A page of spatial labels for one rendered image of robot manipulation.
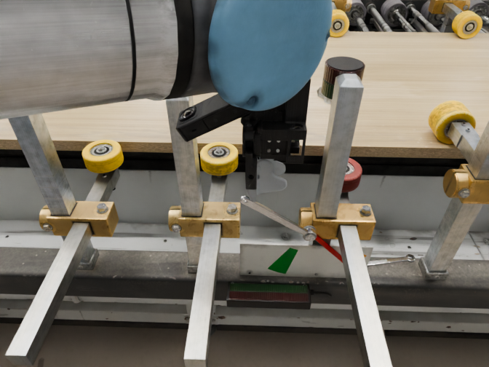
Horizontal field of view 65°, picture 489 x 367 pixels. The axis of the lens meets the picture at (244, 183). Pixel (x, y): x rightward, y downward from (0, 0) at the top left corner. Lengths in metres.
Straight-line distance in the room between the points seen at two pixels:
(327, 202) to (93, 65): 0.55
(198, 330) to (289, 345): 0.98
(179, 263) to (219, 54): 0.70
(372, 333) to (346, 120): 0.31
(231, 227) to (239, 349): 0.87
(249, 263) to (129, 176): 0.38
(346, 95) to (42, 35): 0.45
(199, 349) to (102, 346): 1.07
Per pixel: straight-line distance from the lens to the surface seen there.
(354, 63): 0.63
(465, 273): 0.96
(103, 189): 0.85
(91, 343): 1.65
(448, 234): 0.82
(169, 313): 1.44
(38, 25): 0.19
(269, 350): 1.54
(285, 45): 0.23
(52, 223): 0.82
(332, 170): 0.65
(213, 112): 0.49
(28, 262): 0.98
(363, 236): 0.76
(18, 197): 1.16
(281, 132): 0.48
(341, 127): 0.61
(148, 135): 0.90
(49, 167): 0.73
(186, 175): 0.66
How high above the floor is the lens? 1.37
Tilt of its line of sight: 40 degrees down
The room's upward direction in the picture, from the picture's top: straight up
